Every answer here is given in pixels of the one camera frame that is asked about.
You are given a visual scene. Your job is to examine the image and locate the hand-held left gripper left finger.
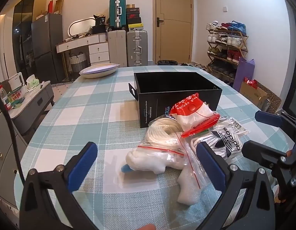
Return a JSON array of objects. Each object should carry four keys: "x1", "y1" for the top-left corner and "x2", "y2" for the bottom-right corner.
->
[{"x1": 20, "y1": 142, "x2": 98, "y2": 230}]

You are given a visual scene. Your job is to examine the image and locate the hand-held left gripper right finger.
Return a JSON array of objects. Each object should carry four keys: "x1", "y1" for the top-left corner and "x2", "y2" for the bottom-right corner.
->
[{"x1": 196, "y1": 141, "x2": 277, "y2": 230}]

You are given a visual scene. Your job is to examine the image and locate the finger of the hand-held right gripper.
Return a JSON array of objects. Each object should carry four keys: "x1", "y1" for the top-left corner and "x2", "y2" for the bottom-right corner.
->
[
  {"x1": 241, "y1": 141, "x2": 295, "y2": 170},
  {"x1": 255, "y1": 110, "x2": 296, "y2": 135}
]

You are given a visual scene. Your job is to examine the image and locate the white striped sock bag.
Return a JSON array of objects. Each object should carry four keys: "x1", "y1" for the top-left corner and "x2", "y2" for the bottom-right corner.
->
[{"x1": 190, "y1": 117, "x2": 250, "y2": 163}]

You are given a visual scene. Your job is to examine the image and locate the white foam piece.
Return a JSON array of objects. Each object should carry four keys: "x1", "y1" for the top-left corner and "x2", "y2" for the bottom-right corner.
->
[{"x1": 177, "y1": 165, "x2": 206, "y2": 205}]

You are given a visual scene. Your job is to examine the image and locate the red white plastic packet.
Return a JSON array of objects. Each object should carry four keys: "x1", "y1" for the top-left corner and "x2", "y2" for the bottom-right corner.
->
[{"x1": 169, "y1": 93, "x2": 221, "y2": 139}]

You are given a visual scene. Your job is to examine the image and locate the white rope coil bag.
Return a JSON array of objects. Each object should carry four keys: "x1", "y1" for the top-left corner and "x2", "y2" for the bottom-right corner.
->
[{"x1": 138, "y1": 115, "x2": 187, "y2": 154}]

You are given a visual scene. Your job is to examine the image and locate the white soft item blue tip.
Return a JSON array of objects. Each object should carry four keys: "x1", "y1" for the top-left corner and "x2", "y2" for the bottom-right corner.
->
[{"x1": 121, "y1": 147, "x2": 187, "y2": 174}]

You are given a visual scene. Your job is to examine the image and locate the black cardboard box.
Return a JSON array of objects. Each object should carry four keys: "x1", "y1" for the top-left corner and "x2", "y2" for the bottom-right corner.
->
[{"x1": 128, "y1": 72, "x2": 223, "y2": 128}]

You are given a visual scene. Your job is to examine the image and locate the person's left hand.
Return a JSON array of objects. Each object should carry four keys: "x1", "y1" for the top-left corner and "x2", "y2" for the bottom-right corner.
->
[{"x1": 135, "y1": 223, "x2": 156, "y2": 230}]

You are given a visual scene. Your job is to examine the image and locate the brown patterned board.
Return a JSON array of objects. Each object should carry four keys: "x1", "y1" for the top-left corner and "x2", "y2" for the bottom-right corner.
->
[{"x1": 255, "y1": 81, "x2": 281, "y2": 113}]

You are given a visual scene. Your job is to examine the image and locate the clear zip bag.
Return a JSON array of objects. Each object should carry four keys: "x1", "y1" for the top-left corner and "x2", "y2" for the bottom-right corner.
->
[{"x1": 175, "y1": 133, "x2": 211, "y2": 197}]

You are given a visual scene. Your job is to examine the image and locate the open cardboard box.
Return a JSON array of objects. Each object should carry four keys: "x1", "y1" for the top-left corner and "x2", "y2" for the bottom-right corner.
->
[{"x1": 239, "y1": 80, "x2": 268, "y2": 108}]

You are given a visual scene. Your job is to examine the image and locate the dark glass panel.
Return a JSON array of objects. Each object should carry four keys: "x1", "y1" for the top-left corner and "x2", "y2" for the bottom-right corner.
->
[{"x1": 282, "y1": 0, "x2": 296, "y2": 118}]

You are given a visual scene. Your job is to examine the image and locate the purple bag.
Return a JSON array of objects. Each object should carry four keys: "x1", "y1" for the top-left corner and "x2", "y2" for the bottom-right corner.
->
[{"x1": 232, "y1": 57, "x2": 255, "y2": 93}]

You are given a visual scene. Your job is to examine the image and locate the grey low cabinet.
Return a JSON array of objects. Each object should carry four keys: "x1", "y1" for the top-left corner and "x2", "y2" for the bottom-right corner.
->
[{"x1": 9, "y1": 81, "x2": 55, "y2": 135}]

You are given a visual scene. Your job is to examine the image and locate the grey side cabinet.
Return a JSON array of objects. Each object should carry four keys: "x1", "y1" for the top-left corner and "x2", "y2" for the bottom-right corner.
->
[{"x1": 0, "y1": 108, "x2": 28, "y2": 209}]

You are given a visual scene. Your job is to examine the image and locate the wooden shoe rack with shoes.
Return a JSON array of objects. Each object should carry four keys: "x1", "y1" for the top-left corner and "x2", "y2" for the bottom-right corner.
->
[{"x1": 206, "y1": 21, "x2": 247, "y2": 77}]

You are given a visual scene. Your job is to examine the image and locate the oval white cushion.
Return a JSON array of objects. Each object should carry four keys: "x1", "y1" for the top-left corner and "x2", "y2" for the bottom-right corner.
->
[{"x1": 79, "y1": 63, "x2": 120, "y2": 79}]

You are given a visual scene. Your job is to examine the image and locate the green tissue pack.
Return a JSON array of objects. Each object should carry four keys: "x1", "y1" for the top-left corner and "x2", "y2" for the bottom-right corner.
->
[{"x1": 26, "y1": 75, "x2": 40, "y2": 89}]

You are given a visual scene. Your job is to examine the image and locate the wicker basket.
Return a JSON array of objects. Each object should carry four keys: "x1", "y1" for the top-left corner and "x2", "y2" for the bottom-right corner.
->
[{"x1": 68, "y1": 53, "x2": 88, "y2": 72}]

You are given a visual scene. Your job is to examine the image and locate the plastic water bottle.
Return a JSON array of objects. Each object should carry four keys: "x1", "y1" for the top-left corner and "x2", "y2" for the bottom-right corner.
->
[{"x1": 0, "y1": 87, "x2": 12, "y2": 111}]

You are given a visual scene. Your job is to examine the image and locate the white plastic container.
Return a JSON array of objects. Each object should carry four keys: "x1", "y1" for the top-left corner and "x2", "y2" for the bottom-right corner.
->
[{"x1": 9, "y1": 74, "x2": 26, "y2": 91}]

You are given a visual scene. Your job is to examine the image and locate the white dresser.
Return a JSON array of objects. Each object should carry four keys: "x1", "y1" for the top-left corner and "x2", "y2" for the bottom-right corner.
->
[{"x1": 56, "y1": 34, "x2": 110, "y2": 82}]

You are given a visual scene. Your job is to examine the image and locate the beige suitcase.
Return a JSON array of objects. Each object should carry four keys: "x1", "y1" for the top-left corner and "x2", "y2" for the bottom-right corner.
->
[{"x1": 108, "y1": 30, "x2": 127, "y2": 66}]

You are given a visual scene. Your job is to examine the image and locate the grey refrigerator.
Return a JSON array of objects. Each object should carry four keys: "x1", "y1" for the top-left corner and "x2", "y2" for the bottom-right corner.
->
[{"x1": 31, "y1": 13, "x2": 63, "y2": 83}]

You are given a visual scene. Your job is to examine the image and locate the silver suitcase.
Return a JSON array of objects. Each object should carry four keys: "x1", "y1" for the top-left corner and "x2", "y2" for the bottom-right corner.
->
[{"x1": 126, "y1": 30, "x2": 148, "y2": 67}]

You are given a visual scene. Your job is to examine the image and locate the wooden door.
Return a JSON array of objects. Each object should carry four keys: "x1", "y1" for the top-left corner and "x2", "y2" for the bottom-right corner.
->
[{"x1": 155, "y1": 0, "x2": 194, "y2": 64}]

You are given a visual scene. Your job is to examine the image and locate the oval mirror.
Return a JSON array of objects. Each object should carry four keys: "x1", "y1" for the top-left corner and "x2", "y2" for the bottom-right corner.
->
[{"x1": 68, "y1": 17, "x2": 97, "y2": 37}]

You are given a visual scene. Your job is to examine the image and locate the black bag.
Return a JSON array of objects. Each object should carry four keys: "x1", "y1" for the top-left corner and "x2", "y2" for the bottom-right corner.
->
[{"x1": 92, "y1": 16, "x2": 107, "y2": 35}]

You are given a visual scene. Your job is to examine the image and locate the tall black cabinet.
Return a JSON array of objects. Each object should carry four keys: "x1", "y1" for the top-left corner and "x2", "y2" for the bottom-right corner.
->
[{"x1": 12, "y1": 0, "x2": 48, "y2": 77}]

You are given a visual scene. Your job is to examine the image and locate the shoe box red logo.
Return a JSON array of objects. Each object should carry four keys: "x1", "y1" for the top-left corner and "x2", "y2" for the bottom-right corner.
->
[{"x1": 127, "y1": 13, "x2": 142, "y2": 25}]

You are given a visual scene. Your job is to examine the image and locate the teal suitcase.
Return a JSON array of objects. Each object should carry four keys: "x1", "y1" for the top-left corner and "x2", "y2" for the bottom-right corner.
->
[{"x1": 109, "y1": 0, "x2": 127, "y2": 30}]

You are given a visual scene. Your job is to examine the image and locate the brown cardboard box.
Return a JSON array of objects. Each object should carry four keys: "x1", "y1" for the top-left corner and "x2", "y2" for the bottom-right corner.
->
[{"x1": 53, "y1": 0, "x2": 64, "y2": 15}]

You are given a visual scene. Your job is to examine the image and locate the black cable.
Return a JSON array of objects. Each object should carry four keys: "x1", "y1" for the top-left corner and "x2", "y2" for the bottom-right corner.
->
[{"x1": 0, "y1": 86, "x2": 27, "y2": 187}]

